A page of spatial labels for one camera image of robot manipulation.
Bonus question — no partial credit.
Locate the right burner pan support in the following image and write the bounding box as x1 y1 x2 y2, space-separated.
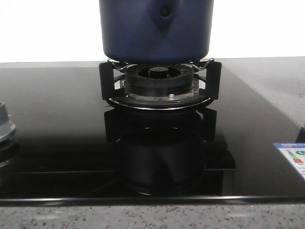
99 61 222 111

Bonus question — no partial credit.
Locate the right black gas burner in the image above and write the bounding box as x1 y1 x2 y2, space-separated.
125 64 194 96

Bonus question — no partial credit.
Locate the energy rating label sticker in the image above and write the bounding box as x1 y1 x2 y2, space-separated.
274 143 305 179

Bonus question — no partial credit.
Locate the black glass gas cooktop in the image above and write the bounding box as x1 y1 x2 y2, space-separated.
0 64 305 206

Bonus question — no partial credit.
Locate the silver right stove knob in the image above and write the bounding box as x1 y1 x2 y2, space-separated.
0 102 16 143

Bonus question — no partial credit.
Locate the blue saucepan with handle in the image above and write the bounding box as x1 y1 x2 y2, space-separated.
99 0 214 64

